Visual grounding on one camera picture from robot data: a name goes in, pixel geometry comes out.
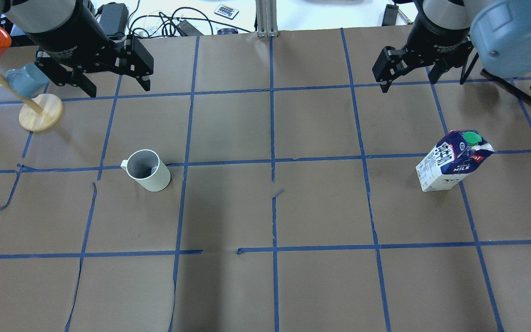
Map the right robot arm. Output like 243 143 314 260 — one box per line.
372 0 531 93

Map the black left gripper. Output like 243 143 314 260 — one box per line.
35 35 154 97

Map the white ceramic mug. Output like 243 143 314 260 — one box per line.
120 149 171 192

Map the black wire mug rack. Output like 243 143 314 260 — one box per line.
460 53 531 115

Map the orange mug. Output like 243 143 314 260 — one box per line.
0 26 12 59

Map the blue white milk carton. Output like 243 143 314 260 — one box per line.
415 130 495 192

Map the black power adapter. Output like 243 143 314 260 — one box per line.
98 3 128 41

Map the small remote control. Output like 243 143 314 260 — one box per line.
213 4 239 20

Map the aluminium frame post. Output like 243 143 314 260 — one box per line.
255 0 279 38

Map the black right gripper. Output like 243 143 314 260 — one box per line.
372 40 473 93

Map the light blue mug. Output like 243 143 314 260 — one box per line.
4 63 50 98

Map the wooden mug tree stand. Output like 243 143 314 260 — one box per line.
0 73 65 132

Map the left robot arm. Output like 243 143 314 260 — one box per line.
0 0 154 97

